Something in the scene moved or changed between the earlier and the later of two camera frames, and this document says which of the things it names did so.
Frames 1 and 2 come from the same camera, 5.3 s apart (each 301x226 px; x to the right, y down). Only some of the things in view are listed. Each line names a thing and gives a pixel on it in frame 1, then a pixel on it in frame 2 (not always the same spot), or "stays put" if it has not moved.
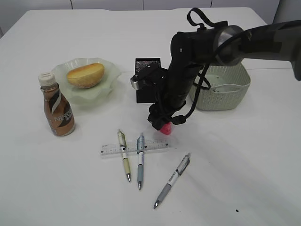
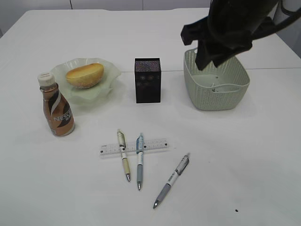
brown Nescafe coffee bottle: x=59 y=115 stays put
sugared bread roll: x=86 y=76 stays put
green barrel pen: x=123 y=149 stays put
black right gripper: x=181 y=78 → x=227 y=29
